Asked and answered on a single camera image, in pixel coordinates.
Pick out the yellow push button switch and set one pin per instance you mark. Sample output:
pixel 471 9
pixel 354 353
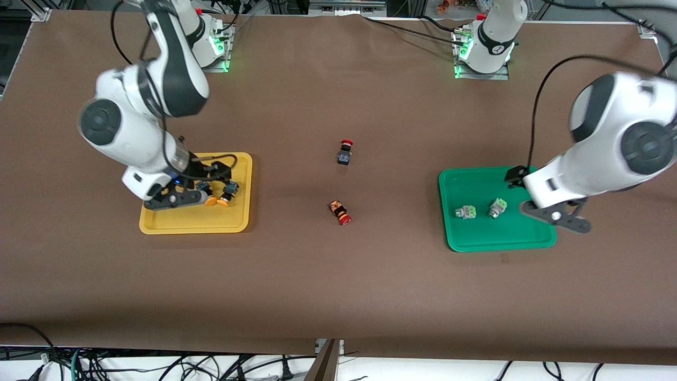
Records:
pixel 229 189
pixel 210 201

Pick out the green push button switch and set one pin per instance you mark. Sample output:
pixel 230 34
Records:
pixel 468 212
pixel 496 209

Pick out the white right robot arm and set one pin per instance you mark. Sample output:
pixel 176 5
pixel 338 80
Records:
pixel 121 132

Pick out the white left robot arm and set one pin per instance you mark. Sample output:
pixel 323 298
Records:
pixel 624 132

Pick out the yellow plastic tray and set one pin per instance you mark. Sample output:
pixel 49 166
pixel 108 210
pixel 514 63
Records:
pixel 185 222

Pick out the green plastic tray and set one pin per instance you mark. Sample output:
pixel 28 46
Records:
pixel 476 235

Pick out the red button orange body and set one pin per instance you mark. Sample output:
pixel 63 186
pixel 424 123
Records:
pixel 338 209

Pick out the red button blue body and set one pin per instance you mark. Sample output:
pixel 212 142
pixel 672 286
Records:
pixel 345 156

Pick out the brown table mat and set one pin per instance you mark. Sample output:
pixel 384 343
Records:
pixel 338 275

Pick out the brown table leg beam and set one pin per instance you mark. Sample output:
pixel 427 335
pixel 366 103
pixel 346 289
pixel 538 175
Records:
pixel 323 365

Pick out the grey metal box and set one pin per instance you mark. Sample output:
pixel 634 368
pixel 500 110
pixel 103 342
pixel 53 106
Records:
pixel 346 6

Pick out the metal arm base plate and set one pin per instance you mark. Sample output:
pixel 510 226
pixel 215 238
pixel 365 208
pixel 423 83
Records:
pixel 478 75
pixel 225 66

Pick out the aluminium frame profile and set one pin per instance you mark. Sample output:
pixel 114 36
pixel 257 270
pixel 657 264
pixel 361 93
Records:
pixel 41 11
pixel 648 26

